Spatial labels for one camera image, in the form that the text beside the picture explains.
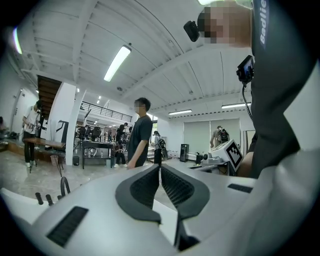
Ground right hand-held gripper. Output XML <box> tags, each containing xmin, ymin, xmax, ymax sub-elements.
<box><xmin>189</xmin><ymin>139</ymin><xmax>244</xmax><ymax>173</ymax></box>

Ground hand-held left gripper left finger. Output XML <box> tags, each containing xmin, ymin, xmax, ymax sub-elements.
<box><xmin>31</xmin><ymin>164</ymin><xmax>176</xmax><ymax>256</ymax></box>

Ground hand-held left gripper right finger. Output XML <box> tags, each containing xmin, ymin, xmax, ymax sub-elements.
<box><xmin>161</xmin><ymin>163</ymin><xmax>261</xmax><ymax>256</ymax></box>

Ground person's right forearm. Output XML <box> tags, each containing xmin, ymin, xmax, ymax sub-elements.
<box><xmin>237</xmin><ymin>151</ymin><xmax>255</xmax><ymax>178</ymax></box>

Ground gray window roller blinds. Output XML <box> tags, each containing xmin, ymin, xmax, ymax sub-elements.
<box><xmin>183</xmin><ymin>118</ymin><xmax>241</xmax><ymax>157</ymax></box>

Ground ceiling light strip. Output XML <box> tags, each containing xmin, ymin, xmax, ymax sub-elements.
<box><xmin>12</xmin><ymin>26</ymin><xmax>23</xmax><ymax>55</ymax></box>
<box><xmin>168</xmin><ymin>109</ymin><xmax>193</xmax><ymax>116</ymax></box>
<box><xmin>221</xmin><ymin>102</ymin><xmax>252</xmax><ymax>110</ymax></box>
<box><xmin>103</xmin><ymin>44</ymin><xmax>132</xmax><ymax>83</ymax></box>

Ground black metal table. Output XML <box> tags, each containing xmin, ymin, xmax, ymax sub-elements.
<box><xmin>81</xmin><ymin>140</ymin><xmax>114</xmax><ymax>170</ymax></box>

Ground dark wooden table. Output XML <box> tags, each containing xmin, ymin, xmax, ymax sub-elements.
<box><xmin>23</xmin><ymin>137</ymin><xmax>67</xmax><ymax>178</ymax></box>

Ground person's black clothing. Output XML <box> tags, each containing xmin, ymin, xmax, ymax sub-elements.
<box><xmin>246</xmin><ymin>0</ymin><xmax>315</xmax><ymax>180</ymax></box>

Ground black mezzanine railing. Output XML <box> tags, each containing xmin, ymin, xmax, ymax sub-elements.
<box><xmin>80</xmin><ymin>100</ymin><xmax>134</xmax><ymax>123</ymax></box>

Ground wooden platform steps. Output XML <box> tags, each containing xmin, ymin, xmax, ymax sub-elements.
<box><xmin>0</xmin><ymin>139</ymin><xmax>25</xmax><ymax>154</ymax></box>

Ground dark wooden staircase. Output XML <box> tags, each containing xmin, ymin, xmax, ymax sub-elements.
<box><xmin>36</xmin><ymin>74</ymin><xmax>63</xmax><ymax>120</ymax></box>

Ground person's head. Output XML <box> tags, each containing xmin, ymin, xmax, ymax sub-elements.
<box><xmin>197</xmin><ymin>0</ymin><xmax>253</xmax><ymax>48</ymax></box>

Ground black device cable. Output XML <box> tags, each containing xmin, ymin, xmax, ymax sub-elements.
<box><xmin>241</xmin><ymin>83</ymin><xmax>253</xmax><ymax>123</ymax></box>

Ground black chest camera device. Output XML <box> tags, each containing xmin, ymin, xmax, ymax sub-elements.
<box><xmin>236</xmin><ymin>54</ymin><xmax>255</xmax><ymax>85</ymax></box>

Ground black head camera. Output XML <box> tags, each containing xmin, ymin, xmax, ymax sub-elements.
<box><xmin>183</xmin><ymin>20</ymin><xmax>201</xmax><ymax>43</ymax></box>

